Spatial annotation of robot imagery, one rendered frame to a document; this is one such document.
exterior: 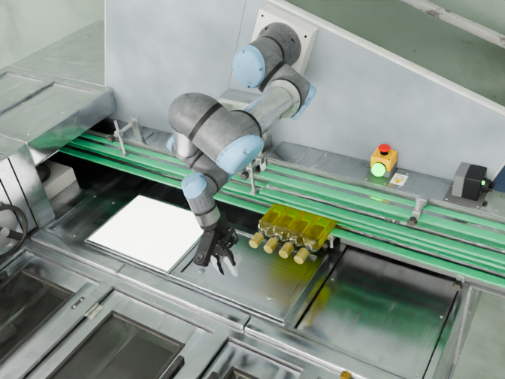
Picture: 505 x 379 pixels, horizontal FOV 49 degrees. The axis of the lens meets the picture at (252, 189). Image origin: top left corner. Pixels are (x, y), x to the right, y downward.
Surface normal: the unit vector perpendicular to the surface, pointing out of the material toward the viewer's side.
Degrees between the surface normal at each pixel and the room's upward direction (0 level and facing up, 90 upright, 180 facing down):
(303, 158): 90
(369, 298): 90
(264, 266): 90
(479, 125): 0
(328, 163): 90
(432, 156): 0
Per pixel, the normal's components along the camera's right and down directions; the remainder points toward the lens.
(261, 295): -0.10, -0.79
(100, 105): 0.85, 0.25
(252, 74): -0.58, 0.42
